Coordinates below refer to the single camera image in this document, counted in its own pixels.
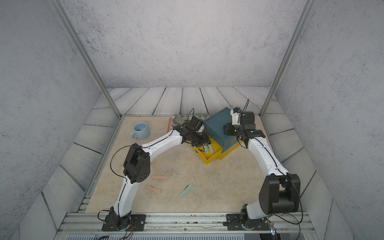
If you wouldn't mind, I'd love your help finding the light blue ceramic mug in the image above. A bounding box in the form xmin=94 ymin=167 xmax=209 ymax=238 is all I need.
xmin=131 ymin=122 xmax=151 ymax=140

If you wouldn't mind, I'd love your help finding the grey aluminium corner post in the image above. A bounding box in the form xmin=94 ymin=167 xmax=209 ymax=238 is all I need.
xmin=260 ymin=0 xmax=316 ymax=118
xmin=49 ymin=0 xmax=122 ymax=119

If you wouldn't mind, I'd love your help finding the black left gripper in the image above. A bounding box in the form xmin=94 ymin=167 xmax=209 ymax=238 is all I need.
xmin=190 ymin=131 xmax=214 ymax=148

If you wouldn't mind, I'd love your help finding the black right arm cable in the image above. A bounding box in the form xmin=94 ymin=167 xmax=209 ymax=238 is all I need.
xmin=269 ymin=173 xmax=304 ymax=240

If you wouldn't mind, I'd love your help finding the green checkered cloth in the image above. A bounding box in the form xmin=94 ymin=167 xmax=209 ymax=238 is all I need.
xmin=172 ymin=114 xmax=211 ymax=121

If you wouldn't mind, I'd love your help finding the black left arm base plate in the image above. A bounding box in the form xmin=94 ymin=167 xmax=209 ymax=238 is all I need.
xmin=102 ymin=208 xmax=147 ymax=233

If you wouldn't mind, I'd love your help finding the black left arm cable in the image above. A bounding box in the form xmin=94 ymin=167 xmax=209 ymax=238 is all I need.
xmin=109 ymin=145 xmax=133 ymax=181

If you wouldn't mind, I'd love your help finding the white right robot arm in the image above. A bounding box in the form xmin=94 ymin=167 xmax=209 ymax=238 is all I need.
xmin=224 ymin=108 xmax=301 ymax=221

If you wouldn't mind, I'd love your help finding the pink fruit knife front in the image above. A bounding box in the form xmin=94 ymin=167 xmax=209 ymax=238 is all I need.
xmin=145 ymin=185 xmax=162 ymax=194

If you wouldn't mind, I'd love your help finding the grey aluminium corner post left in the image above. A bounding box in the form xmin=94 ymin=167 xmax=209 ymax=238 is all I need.
xmin=49 ymin=0 xmax=122 ymax=119

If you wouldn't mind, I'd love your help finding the yellow bottom drawer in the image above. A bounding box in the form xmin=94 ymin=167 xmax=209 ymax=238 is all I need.
xmin=218 ymin=143 xmax=240 ymax=160

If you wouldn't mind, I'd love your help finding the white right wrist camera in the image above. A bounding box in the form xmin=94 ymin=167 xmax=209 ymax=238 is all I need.
xmin=230 ymin=107 xmax=242 ymax=125

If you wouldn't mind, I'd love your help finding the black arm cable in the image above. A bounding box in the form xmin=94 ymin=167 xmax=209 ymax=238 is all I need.
xmin=109 ymin=145 xmax=133 ymax=181
xmin=269 ymin=173 xmax=304 ymax=240

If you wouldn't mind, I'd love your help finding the teal drawer cabinet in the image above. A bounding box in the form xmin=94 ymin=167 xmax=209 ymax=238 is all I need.
xmin=204 ymin=108 xmax=238 ymax=152

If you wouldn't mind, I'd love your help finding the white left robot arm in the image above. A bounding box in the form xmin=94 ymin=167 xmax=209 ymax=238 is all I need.
xmin=109 ymin=116 xmax=211 ymax=218

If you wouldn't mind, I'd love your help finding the mint fruit knife front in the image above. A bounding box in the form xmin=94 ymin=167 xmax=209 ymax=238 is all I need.
xmin=179 ymin=183 xmax=194 ymax=198

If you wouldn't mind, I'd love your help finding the yellow drawer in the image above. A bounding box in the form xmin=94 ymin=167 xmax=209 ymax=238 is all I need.
xmin=193 ymin=138 xmax=224 ymax=165
xmin=218 ymin=143 xmax=240 ymax=160

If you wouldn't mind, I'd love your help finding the pink plastic tray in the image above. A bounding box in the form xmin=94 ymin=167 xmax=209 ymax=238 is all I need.
xmin=167 ymin=117 xmax=173 ymax=132

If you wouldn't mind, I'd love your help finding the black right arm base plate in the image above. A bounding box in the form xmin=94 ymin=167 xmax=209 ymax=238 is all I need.
xmin=223 ymin=214 xmax=270 ymax=231

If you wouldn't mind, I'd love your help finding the aluminium front rail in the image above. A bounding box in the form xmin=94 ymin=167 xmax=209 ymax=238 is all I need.
xmin=54 ymin=213 xmax=318 ymax=240

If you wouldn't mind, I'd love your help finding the grey aluminium corner post right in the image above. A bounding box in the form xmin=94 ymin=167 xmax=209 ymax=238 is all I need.
xmin=260 ymin=0 xmax=316 ymax=118

